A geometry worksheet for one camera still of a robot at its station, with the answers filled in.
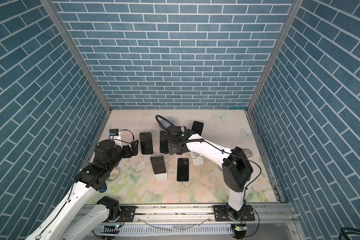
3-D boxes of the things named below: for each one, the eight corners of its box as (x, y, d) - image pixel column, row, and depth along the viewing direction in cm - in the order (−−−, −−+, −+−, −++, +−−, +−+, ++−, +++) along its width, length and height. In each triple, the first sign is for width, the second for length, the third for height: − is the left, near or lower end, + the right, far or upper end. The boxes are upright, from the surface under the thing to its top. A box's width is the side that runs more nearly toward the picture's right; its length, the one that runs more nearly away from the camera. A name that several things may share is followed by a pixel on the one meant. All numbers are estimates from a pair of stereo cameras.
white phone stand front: (156, 181, 86) (155, 180, 84) (156, 175, 88) (155, 174, 86) (167, 180, 87) (166, 178, 85) (167, 174, 89) (166, 172, 87)
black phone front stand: (154, 175, 88) (149, 163, 76) (155, 167, 91) (150, 155, 79) (166, 175, 88) (162, 163, 76) (166, 167, 91) (163, 155, 79)
